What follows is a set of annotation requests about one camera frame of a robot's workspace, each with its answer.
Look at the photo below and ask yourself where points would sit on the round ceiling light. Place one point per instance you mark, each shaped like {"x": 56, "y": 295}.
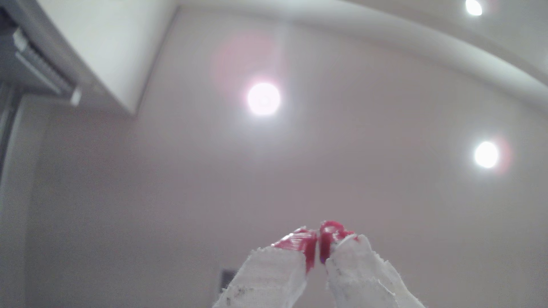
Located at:
{"x": 263, "y": 99}
{"x": 486, "y": 154}
{"x": 473, "y": 7}

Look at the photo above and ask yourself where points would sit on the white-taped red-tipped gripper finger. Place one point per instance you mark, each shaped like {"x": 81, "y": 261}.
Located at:
{"x": 359, "y": 278}
{"x": 269, "y": 273}

